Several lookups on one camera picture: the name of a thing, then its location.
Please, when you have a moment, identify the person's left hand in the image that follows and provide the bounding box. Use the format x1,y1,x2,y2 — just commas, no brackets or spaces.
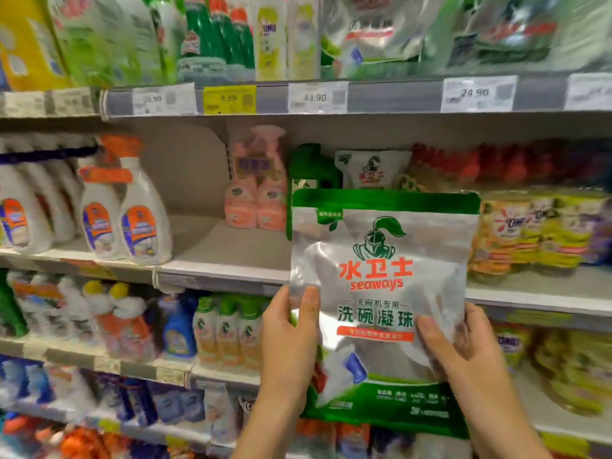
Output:
260,284,321,409

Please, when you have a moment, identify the row of yellow red-capped bottles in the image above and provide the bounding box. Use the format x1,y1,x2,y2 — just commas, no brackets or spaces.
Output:
402,138,612,280

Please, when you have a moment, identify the yellow-capped pink-label cleaner bottle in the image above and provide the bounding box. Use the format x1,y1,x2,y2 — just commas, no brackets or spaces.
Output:
81,280,126,358
110,282,159,361

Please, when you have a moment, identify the cluster of orange trigger sprayers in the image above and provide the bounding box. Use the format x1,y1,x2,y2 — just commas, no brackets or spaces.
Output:
0,416,111,459

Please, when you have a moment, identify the yellow price tag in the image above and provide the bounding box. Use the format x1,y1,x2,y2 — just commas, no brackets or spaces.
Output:
507,309,575,328
203,85,258,115
540,432,594,459

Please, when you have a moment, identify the row of green pump bottles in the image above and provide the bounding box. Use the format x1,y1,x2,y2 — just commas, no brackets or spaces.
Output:
48,0,183,89

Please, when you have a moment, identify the white orange-trigger spray bottle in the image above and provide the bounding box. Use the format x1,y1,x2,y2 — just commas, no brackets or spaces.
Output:
78,157,128,262
100,136,173,266

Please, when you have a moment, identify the clear-wrapped white bottle pack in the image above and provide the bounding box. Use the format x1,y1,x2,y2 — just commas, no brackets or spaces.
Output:
8,272,97,342

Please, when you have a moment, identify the cluster of blue cleaner bottles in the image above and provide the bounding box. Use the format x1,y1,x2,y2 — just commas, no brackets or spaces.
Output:
0,358,207,426

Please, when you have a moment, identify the green capped cleaner bottle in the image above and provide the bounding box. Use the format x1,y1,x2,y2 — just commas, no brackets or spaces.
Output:
287,143,344,240

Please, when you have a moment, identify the row of white green-capped bottles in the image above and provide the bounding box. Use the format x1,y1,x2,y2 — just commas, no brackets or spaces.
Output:
191,293,269,371

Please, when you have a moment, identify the yellow green cleaner bottle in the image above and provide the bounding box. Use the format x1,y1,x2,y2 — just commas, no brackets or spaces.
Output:
0,0,73,92

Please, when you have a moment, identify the person's right hand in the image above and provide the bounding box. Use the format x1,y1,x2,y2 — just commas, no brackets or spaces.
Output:
418,301,522,438

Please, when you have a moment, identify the person's right forearm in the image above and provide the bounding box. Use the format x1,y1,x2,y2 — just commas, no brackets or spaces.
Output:
459,408,556,459

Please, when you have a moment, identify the pink twin spray bottle pack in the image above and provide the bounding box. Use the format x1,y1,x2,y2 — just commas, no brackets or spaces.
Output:
224,126,288,230

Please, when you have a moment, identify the cluster of green cleaner bottles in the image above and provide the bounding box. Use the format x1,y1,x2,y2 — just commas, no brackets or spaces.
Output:
0,272,28,339

